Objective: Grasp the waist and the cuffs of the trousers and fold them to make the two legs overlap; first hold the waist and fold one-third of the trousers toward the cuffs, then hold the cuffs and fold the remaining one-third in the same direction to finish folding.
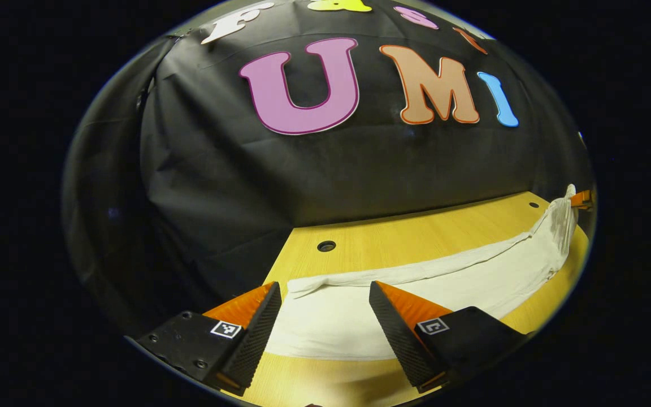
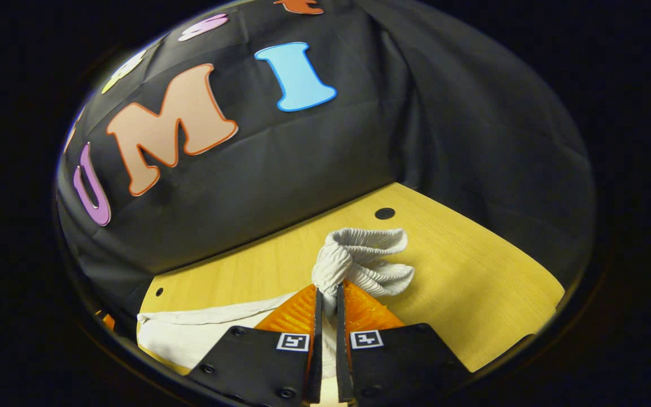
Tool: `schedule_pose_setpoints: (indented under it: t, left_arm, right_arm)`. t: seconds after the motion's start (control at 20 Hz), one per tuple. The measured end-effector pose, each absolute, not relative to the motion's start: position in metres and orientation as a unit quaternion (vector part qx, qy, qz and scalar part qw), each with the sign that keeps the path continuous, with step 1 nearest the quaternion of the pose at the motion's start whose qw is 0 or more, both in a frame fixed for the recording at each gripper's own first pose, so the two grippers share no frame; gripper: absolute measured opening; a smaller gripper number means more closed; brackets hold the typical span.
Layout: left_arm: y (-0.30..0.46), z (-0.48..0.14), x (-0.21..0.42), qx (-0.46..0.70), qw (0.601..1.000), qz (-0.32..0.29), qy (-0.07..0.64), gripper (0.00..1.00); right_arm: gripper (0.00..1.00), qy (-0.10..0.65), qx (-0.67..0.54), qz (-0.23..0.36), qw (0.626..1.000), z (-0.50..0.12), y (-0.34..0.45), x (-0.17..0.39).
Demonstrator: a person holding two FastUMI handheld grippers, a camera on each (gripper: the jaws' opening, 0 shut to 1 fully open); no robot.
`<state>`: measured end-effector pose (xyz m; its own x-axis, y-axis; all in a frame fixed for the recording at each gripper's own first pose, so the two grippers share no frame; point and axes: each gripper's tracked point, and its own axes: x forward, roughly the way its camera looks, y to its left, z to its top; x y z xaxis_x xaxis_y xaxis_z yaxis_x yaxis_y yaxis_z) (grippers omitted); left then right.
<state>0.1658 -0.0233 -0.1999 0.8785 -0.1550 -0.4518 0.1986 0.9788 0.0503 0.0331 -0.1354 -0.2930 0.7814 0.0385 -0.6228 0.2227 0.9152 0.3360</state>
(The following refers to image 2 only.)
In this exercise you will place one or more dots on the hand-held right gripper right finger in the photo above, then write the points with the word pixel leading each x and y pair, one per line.
pixel 393 362

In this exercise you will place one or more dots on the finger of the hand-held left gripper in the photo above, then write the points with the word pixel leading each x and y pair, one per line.
pixel 107 320

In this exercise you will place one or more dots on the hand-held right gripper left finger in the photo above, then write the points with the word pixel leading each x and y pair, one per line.
pixel 252 362

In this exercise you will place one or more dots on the white jeans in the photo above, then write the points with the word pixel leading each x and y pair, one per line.
pixel 354 254

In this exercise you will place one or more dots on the black backdrop cloth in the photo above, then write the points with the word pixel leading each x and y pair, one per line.
pixel 303 169

